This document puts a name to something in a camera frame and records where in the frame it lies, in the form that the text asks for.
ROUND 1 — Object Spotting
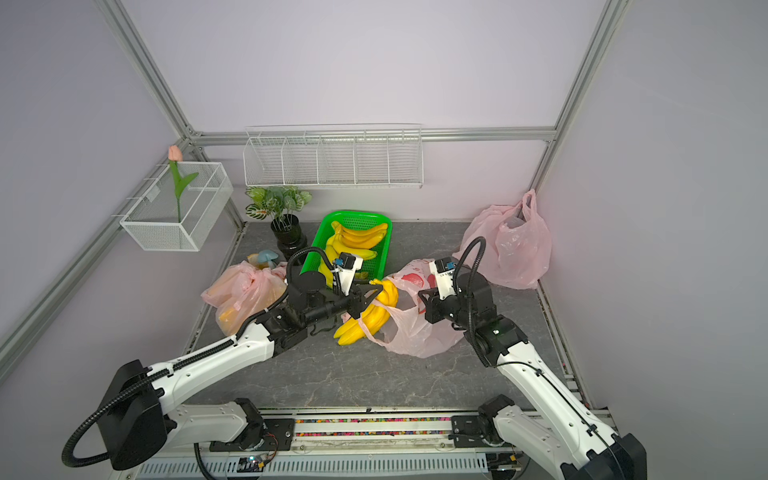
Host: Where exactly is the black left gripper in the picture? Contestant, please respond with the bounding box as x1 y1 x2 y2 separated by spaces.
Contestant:
304 278 382 327

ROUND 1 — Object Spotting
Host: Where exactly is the yellow-green banana bunch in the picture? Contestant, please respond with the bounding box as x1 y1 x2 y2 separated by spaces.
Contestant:
334 280 399 346

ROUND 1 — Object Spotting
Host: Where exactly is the pink peach printed bag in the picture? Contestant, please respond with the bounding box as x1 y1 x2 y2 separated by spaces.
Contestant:
358 259 463 359

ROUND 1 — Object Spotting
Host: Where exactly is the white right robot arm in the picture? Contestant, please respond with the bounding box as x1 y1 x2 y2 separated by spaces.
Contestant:
418 287 648 479

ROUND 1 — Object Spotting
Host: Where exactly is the yellow banana bunch in basket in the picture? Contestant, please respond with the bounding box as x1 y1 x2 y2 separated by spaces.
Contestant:
325 221 389 280

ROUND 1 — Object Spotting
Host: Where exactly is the plain pink plastic bag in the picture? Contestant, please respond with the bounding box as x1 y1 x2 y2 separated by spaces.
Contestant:
454 189 552 290

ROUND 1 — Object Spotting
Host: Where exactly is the green plastic basket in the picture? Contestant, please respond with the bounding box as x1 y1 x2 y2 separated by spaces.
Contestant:
299 209 394 283

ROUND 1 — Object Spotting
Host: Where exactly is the black ceramic vase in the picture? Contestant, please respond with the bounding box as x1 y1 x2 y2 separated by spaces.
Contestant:
270 214 308 260

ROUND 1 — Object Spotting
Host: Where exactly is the green variegated artificial plant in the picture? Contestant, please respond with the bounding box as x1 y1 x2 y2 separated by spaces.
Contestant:
245 186 313 232

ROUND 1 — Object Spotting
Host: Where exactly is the artificial pink tulip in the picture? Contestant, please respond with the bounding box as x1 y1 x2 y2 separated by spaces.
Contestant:
168 145 199 223

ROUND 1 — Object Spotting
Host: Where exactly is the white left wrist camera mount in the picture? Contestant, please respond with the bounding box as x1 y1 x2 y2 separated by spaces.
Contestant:
331 252 364 296

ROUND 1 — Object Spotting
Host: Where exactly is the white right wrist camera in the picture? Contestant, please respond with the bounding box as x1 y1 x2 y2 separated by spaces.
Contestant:
430 257 456 300

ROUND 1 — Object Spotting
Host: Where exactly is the white wire wall shelf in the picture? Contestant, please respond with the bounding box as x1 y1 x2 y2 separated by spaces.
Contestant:
243 123 424 189

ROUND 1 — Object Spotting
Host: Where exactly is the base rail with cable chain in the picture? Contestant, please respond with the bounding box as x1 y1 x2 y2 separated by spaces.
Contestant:
111 409 534 479

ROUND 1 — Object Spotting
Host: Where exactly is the black corrugated cable conduit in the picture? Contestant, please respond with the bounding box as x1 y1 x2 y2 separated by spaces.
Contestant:
61 245 337 469

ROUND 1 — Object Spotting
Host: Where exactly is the aluminium frame profile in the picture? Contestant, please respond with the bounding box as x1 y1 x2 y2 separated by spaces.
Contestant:
1 1 629 382

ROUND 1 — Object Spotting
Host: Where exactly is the white wire wall basket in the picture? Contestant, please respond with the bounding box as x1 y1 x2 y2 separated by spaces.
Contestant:
120 161 233 252

